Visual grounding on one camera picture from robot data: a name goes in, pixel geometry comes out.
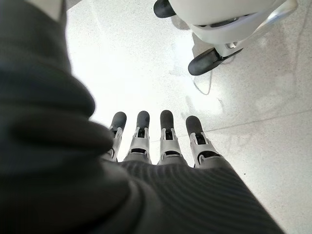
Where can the robot right leg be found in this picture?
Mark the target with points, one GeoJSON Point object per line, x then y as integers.
{"type": "Point", "coordinates": [162, 8]}

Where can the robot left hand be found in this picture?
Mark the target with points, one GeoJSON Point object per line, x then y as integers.
{"type": "Point", "coordinates": [73, 182]}

